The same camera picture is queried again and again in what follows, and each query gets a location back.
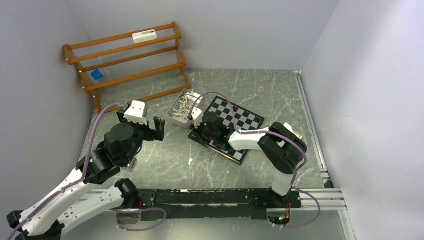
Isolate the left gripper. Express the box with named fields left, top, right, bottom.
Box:
left=118, top=108, right=166, bottom=164

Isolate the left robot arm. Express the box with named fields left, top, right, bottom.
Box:
left=7, top=116, right=166, bottom=240

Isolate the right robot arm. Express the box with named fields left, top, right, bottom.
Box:
left=191, top=112, right=308, bottom=207

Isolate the pink tin of white pieces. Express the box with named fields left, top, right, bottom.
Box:
left=165, top=89, right=203, bottom=129

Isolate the gold tin of black pieces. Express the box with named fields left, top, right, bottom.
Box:
left=283, top=122, right=304, bottom=140

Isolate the small card box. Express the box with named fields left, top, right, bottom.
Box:
left=127, top=157, right=138, bottom=169

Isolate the chessboard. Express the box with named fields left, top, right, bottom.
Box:
left=188, top=96, right=265, bottom=165

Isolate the wooden shelf rack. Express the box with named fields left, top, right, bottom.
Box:
left=63, top=21, right=191, bottom=114

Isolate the blue cap container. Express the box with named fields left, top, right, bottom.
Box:
left=90, top=69, right=104, bottom=81

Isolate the white box on rack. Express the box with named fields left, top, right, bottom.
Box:
left=132, top=29, right=158, bottom=44

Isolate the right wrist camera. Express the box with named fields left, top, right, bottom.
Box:
left=191, top=107, right=204, bottom=129

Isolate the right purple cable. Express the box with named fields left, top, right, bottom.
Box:
left=188, top=91, right=322, bottom=230

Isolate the purple cable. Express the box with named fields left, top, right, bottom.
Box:
left=6, top=102, right=168, bottom=240
left=188, top=91, right=322, bottom=230

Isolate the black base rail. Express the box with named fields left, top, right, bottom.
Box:
left=119, top=188, right=302, bottom=221

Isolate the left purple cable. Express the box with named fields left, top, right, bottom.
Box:
left=6, top=102, right=168, bottom=240

